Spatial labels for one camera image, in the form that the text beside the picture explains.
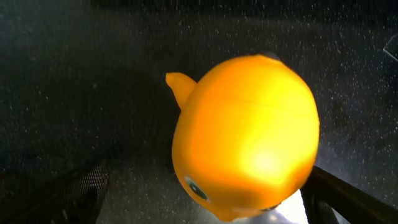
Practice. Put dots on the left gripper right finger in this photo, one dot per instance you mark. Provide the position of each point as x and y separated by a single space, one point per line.
342 202

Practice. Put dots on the yellow rubber duck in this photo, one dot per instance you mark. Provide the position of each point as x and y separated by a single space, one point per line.
245 130

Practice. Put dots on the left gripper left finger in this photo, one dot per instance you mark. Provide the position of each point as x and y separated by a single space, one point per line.
84 186

